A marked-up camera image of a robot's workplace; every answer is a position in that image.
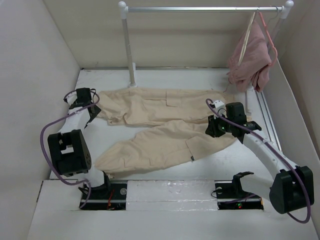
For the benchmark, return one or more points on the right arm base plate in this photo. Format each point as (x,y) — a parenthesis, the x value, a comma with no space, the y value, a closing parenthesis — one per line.
(231,198)

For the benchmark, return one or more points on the cream wooden hanger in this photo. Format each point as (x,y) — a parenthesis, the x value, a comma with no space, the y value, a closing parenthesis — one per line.
(246,39)

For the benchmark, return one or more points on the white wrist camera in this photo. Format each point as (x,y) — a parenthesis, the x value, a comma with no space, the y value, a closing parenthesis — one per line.
(218,106)
(70,97)

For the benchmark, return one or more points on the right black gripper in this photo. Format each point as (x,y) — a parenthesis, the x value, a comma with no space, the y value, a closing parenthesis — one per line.
(211,129)

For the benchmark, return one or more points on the white clothes rack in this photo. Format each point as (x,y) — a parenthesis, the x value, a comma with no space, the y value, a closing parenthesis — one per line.
(124,10)

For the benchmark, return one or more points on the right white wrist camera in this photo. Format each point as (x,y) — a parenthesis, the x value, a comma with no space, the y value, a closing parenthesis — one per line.
(218,106)

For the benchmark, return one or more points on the beige trousers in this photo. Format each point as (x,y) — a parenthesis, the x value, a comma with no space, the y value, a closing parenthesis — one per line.
(173,122)

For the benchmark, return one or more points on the pink hanging garment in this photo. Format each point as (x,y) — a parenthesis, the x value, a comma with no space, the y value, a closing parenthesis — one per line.
(255,65)

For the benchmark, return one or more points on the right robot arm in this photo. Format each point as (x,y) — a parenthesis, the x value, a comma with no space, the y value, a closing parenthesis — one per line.
(291,187)

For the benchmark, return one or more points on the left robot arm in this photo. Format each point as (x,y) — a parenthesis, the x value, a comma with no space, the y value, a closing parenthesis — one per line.
(69,155)

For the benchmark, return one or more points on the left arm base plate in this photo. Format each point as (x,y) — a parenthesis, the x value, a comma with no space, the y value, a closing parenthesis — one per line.
(101,198)

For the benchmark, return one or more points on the aluminium rail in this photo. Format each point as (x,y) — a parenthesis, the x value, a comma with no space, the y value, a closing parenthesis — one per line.
(268,121)

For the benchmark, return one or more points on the pink plastic hanger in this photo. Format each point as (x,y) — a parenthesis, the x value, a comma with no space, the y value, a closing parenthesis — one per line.
(270,41)

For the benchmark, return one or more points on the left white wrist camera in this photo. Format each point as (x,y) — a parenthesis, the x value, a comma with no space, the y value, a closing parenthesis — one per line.
(70,97)

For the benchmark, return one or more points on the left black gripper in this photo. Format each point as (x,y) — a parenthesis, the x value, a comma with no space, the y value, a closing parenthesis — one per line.
(97,111)

